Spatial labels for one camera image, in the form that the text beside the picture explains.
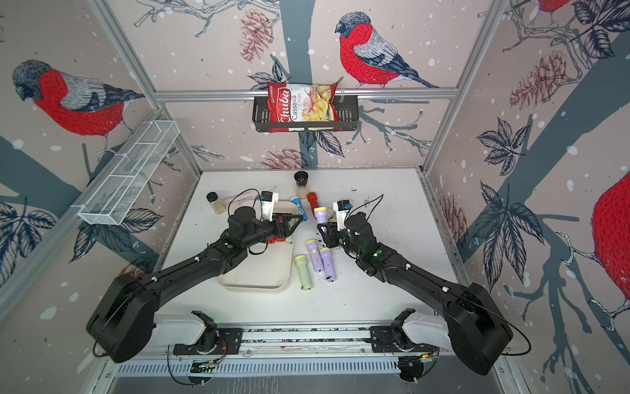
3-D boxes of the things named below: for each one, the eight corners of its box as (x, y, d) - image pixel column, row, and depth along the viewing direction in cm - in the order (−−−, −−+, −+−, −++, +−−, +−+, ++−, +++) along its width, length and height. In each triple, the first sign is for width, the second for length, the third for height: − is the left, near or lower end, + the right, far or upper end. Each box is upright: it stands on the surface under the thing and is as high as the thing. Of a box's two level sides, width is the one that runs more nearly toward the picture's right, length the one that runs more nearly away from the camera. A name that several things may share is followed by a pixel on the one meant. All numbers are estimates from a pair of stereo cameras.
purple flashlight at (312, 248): (315, 273, 89) (314, 271, 87) (306, 244, 96) (305, 241, 94) (325, 270, 89) (325, 267, 87) (315, 241, 97) (315, 238, 95)
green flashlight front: (302, 291, 85) (301, 289, 82) (295, 260, 92) (294, 257, 90) (314, 288, 85) (313, 285, 83) (306, 257, 93) (305, 254, 91)
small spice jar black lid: (213, 214, 108) (204, 200, 100) (216, 206, 110) (208, 192, 102) (225, 214, 108) (217, 200, 100) (228, 206, 110) (220, 192, 102)
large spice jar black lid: (295, 199, 110) (293, 183, 102) (296, 187, 115) (294, 171, 107) (309, 199, 110) (308, 183, 102) (309, 187, 115) (308, 171, 106)
